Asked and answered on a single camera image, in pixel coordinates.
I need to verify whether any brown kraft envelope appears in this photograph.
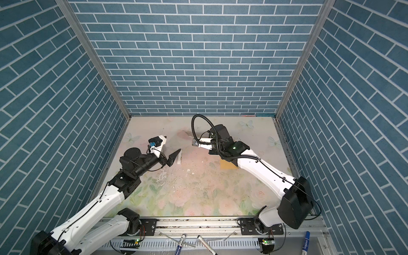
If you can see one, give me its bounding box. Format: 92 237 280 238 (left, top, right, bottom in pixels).
220 159 238 170

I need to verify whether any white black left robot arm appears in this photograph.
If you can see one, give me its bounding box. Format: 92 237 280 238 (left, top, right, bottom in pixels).
29 147 181 255

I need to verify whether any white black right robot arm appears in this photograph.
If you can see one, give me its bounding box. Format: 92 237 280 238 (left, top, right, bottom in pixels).
192 124 316 233

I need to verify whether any white glue stick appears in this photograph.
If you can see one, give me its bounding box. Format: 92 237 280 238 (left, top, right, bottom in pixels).
176 151 182 165

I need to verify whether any left circuit board green led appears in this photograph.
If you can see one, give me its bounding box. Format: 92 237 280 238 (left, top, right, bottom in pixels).
120 239 141 255

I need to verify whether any circuit board green led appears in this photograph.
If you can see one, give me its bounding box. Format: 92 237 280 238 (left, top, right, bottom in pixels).
258 238 275 255
120 239 141 255

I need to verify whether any black marker pen middle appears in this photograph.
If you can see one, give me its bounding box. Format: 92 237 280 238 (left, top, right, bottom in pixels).
197 235 217 255

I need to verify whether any blue marker pen left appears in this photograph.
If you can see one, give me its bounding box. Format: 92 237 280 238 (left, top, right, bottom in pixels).
175 234 186 255

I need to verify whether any blue marker pen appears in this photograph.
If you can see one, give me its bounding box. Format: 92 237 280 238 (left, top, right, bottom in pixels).
301 231 310 255
175 234 186 255

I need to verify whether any right circuit board green led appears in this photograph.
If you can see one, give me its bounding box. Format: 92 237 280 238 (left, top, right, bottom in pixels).
258 238 275 255

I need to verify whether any blue marker pen right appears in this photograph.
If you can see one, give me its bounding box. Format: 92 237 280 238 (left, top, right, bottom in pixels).
301 231 310 255

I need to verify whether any black corrugated cable hose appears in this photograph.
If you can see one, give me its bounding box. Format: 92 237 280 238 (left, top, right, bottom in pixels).
190 114 224 154

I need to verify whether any metal corner post left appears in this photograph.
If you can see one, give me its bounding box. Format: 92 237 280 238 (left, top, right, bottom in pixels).
55 0 131 121

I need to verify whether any metal corner post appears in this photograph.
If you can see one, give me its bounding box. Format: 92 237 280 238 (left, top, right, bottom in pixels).
55 0 131 121
275 0 335 119

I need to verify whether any metal corner post right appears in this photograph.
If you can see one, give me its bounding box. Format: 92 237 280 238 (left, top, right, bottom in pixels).
275 0 335 119

